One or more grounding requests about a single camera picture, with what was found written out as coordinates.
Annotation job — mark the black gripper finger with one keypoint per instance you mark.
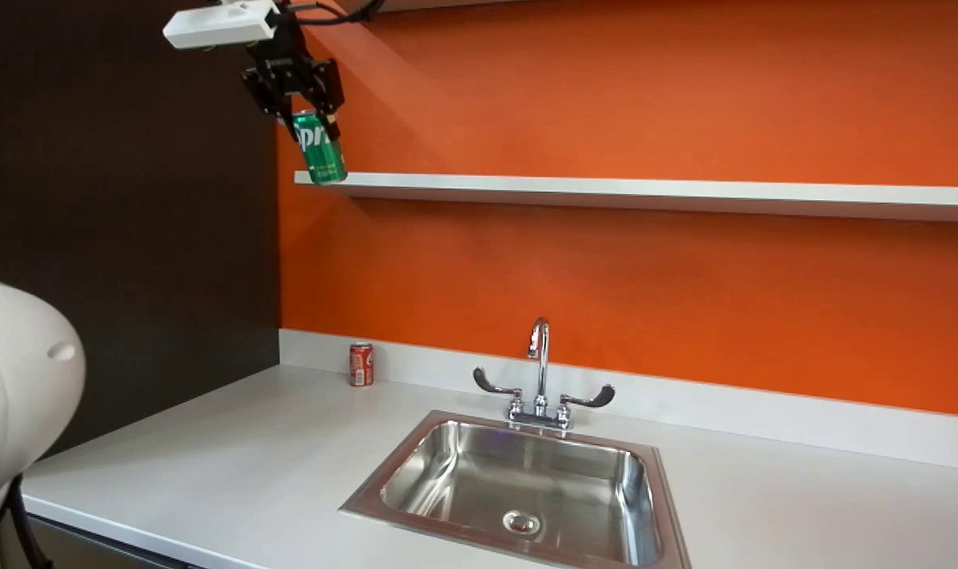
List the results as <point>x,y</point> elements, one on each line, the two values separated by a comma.
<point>269,99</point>
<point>325,104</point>

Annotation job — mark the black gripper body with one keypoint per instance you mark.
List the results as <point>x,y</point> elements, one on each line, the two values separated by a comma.
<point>289,71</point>

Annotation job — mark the green Sprite can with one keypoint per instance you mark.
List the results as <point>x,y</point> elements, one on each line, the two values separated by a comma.
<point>318,148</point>

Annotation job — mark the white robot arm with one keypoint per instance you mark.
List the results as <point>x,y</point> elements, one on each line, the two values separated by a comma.
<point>43,381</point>

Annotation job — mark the red soda can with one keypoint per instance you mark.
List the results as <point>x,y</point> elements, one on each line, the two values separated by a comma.
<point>362,364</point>

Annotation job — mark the dark wood cabinet panel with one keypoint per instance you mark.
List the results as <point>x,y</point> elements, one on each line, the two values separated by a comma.
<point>136,193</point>

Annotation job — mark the chrome faucet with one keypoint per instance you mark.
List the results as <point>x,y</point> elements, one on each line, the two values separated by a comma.
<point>537,411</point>

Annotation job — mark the stainless steel sink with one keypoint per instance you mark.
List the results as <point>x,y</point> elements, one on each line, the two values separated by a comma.
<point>576,501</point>

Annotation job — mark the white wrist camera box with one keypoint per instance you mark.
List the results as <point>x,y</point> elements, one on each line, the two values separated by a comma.
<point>223,24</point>

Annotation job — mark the white wall shelf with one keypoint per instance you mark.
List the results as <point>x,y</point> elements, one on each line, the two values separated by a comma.
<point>735,198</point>

